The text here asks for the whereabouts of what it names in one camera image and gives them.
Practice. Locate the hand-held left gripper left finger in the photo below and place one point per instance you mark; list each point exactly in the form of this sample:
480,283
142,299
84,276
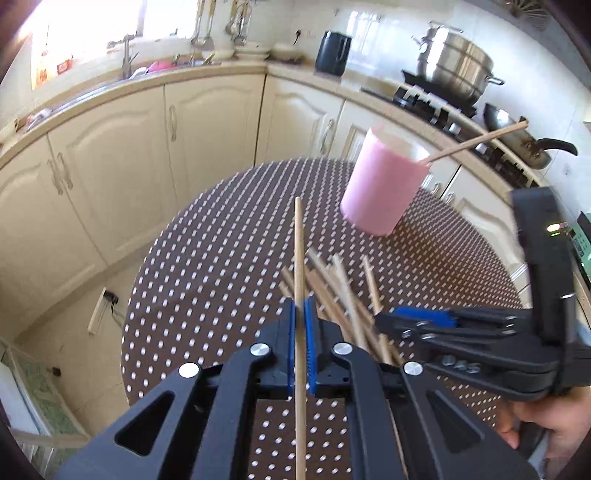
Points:
291,341

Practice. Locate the stack of white plates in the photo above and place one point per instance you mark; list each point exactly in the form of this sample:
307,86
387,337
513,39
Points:
251,51

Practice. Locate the white power strip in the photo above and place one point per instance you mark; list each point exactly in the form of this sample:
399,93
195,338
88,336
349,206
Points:
99,309

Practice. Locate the black gas stove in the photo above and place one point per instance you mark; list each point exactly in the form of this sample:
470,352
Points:
498,161

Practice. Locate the pink plastic dish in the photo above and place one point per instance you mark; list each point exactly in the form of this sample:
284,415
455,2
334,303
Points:
160,66

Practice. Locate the set of wooden chopsticks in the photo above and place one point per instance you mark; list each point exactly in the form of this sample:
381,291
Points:
344,295

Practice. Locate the white bowl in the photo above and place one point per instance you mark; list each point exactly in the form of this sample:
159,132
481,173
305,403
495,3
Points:
287,53

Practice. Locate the steel steamer pot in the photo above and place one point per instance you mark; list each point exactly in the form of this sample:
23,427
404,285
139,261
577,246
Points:
455,60

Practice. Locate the person's right hand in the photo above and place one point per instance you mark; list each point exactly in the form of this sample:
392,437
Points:
549,415

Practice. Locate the wall socket plug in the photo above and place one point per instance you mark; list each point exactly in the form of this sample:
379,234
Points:
304,33

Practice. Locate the kitchen window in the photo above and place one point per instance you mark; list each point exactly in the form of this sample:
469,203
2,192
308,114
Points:
92,27

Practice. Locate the green appliance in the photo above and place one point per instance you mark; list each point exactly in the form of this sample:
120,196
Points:
582,249

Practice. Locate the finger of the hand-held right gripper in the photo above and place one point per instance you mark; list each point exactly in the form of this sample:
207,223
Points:
415,314
461,346

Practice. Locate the pink cup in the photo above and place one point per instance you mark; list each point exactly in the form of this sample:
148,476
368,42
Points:
378,184

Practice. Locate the long wooden chopstick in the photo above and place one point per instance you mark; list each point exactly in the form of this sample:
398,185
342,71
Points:
299,254
480,139

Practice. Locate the hanging steel ladles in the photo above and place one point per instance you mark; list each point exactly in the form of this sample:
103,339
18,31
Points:
203,27

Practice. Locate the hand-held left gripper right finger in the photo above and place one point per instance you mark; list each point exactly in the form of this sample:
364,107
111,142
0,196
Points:
310,346

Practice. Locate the brown polka-dot tablecloth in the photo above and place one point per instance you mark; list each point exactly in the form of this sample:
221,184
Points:
207,277

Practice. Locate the steel kitchen faucet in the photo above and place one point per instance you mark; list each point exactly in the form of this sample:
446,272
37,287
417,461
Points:
125,55

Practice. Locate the cream kitchen base cabinet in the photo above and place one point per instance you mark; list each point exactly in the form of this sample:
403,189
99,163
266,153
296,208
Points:
115,147

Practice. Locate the hanging steel utensils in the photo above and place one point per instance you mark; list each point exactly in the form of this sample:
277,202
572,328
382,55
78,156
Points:
236,25

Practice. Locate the white framed patterned panel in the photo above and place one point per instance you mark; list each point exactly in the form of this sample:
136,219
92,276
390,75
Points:
32,392

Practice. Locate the black electric kettle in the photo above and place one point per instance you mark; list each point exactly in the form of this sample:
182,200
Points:
332,53

